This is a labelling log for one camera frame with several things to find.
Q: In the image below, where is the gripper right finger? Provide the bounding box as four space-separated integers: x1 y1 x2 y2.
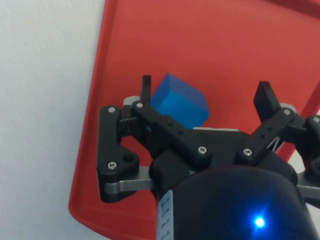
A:
233 80 320 174

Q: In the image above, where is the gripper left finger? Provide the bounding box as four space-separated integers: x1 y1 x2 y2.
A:
96 74 214 204

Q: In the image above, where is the large blue cube block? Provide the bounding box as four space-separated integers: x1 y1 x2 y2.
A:
150 72 211 131

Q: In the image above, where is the red tray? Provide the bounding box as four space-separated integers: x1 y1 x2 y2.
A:
68 0 320 240

